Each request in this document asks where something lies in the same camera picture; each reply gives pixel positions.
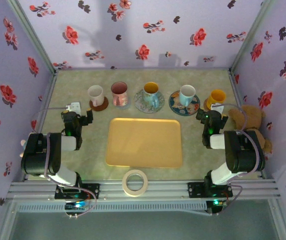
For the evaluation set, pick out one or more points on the brown wooden coaster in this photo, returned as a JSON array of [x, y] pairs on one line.
[[100, 108]]

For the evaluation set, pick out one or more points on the tan cork coaster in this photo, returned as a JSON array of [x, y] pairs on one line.
[[205, 105]]

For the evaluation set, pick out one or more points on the pale pink cup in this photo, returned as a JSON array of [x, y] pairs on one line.
[[95, 93]]

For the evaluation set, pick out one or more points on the pink marbled mug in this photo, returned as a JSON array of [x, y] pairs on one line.
[[119, 93]]

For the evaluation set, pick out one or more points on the light blue mug white inside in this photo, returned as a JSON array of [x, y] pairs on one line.
[[186, 93]]

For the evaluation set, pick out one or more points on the dark blue bear coaster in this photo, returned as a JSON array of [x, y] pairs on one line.
[[175, 105]]

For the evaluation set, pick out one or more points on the green floral bunny coaster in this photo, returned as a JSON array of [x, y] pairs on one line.
[[139, 102]]

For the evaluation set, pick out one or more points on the blue mug yellow inside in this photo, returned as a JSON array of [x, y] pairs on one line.
[[151, 92]]

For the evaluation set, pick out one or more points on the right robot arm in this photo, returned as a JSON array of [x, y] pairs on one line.
[[243, 152]]

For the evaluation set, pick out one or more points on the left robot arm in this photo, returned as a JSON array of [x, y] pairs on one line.
[[40, 155]]

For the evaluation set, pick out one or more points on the brown teddy bear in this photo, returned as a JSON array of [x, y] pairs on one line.
[[253, 115]]

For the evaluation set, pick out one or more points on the small pink plush toy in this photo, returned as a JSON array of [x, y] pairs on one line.
[[23, 147]]

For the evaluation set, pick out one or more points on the yellow tray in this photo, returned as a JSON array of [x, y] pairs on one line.
[[143, 142]]

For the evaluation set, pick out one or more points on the right circuit board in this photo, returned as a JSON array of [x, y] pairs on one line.
[[216, 203]]

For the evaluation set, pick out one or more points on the circuit board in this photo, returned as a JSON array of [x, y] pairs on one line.
[[216, 203], [76, 205]]

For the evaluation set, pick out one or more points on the masking tape roll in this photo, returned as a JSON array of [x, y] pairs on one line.
[[126, 187]]

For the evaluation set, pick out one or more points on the left circuit board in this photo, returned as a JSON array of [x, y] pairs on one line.
[[76, 205]]

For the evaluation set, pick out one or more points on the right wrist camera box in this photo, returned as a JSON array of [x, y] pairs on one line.
[[218, 108]]

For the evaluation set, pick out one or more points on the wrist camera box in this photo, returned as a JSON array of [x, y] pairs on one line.
[[74, 107], [218, 108]]

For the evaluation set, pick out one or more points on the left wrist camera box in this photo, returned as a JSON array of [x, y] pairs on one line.
[[74, 107]]

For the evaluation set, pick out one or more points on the right aluminium side rail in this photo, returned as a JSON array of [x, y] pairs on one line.
[[235, 87]]

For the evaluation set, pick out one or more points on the aluminium side rail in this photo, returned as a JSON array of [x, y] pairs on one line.
[[48, 95], [235, 87]]

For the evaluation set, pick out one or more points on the left aluminium side rail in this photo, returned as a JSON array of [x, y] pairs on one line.
[[48, 95]]

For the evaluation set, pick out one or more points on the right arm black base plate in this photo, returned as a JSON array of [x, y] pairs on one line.
[[195, 190]]

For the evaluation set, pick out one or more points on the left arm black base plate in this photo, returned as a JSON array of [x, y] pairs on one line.
[[93, 191]]

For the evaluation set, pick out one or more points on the aluminium mounting rail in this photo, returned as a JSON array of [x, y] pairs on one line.
[[163, 187]]

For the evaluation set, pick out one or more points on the right aluminium corner post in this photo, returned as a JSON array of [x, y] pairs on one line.
[[250, 37]]

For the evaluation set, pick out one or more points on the aluminium corner post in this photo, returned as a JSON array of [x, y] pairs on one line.
[[33, 37], [250, 37]]

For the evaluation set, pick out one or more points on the left aluminium corner post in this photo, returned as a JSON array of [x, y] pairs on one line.
[[33, 37]]

